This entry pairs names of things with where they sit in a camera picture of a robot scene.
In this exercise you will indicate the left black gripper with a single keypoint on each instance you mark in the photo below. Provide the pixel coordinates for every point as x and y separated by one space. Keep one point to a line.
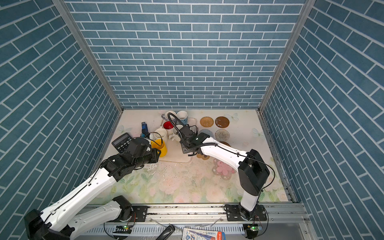
155 154

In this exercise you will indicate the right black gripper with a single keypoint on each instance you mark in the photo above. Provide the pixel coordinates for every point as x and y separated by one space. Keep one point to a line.
184 146

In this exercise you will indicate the blue grey woven coaster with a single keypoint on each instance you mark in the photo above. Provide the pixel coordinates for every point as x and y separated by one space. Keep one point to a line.
208 132

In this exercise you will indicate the beige serving tray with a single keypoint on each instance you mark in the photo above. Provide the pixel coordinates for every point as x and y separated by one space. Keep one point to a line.
174 150

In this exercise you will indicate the brown paw print coaster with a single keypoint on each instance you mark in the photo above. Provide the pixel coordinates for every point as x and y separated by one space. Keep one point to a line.
202 157

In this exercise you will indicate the yellow mug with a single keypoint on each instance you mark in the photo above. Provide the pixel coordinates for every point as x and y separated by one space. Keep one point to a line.
160 145

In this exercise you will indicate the brown cork round coaster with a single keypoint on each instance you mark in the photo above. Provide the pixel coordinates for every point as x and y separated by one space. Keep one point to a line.
225 143

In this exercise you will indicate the dark brown wooden coaster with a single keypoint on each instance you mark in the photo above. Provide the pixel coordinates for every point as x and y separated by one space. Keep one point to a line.
222 122

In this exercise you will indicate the pink flower coaster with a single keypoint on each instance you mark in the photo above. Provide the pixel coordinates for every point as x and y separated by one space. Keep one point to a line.
223 170

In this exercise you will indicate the white speckled mug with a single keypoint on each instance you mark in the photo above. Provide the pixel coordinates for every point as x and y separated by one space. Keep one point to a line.
174 135

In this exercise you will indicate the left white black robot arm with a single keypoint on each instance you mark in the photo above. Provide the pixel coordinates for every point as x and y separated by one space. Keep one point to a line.
62 220

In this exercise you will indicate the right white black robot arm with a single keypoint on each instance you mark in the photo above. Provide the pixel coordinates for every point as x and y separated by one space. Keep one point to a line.
253 171

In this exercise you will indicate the black calculator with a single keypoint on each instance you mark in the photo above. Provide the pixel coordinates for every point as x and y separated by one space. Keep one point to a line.
121 143

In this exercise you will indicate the light blue floral mug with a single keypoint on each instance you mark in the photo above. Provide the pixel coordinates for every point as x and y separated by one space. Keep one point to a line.
183 117

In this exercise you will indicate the blue stapler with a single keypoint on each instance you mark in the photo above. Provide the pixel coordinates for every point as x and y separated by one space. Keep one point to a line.
145 130

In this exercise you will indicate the red inside mug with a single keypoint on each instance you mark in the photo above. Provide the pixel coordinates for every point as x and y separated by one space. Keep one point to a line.
167 125

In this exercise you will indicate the cream white mug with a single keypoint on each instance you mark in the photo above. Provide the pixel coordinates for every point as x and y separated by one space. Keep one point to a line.
160 134

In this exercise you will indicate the green circuit board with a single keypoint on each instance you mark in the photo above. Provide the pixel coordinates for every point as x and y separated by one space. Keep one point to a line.
123 229

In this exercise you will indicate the black handheld device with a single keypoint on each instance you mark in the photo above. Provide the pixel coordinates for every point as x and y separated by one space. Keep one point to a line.
167 232

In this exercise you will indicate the blue white printed package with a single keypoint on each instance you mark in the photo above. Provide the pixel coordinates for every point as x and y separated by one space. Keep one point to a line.
195 234

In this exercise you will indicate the white mug grey handle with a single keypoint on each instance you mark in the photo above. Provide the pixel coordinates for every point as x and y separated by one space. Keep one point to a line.
168 114

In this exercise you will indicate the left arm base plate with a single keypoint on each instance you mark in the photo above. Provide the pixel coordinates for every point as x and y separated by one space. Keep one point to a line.
139 214

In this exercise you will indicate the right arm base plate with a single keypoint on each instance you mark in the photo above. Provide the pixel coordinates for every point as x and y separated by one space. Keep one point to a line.
237 213

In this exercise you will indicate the aluminium front rail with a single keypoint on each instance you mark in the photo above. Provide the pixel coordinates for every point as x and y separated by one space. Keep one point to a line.
211 214

